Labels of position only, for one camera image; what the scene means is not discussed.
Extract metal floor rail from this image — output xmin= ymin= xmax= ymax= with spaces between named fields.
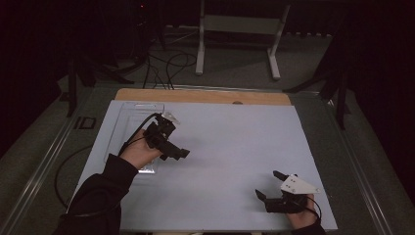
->
xmin=322 ymin=92 xmax=394 ymax=235
xmin=0 ymin=82 xmax=96 ymax=235

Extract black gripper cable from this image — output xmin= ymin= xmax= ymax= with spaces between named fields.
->
xmin=293 ymin=195 xmax=323 ymax=223
xmin=117 ymin=112 xmax=162 ymax=158

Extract person's right hand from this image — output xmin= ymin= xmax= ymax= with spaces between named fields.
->
xmin=288 ymin=194 xmax=320 ymax=230

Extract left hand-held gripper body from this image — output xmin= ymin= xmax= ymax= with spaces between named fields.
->
xmin=143 ymin=112 xmax=181 ymax=160

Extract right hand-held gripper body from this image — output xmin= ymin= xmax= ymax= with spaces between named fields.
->
xmin=264 ymin=173 xmax=321 ymax=214

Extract black floor cables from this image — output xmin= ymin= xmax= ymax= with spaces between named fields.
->
xmin=142 ymin=51 xmax=199 ymax=91

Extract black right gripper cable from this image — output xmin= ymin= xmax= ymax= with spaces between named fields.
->
xmin=293 ymin=195 xmax=323 ymax=223

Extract white metal stand frame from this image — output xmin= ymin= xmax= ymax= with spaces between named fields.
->
xmin=194 ymin=0 xmax=292 ymax=81

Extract clear plastic tray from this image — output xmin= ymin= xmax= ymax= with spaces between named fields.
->
xmin=103 ymin=101 xmax=165 ymax=174

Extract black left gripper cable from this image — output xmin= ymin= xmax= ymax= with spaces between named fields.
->
xmin=117 ymin=112 xmax=162 ymax=158

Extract person's left hand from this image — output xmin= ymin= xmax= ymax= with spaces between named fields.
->
xmin=119 ymin=128 xmax=162 ymax=170

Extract black floor cable loop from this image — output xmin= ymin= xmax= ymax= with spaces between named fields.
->
xmin=54 ymin=144 xmax=122 ymax=218

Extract black tripod stand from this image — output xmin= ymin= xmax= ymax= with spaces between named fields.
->
xmin=66 ymin=48 xmax=135 ymax=118
xmin=283 ymin=30 xmax=352 ymax=131

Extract black rectangular floor frame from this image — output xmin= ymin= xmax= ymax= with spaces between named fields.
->
xmin=73 ymin=116 xmax=98 ymax=130

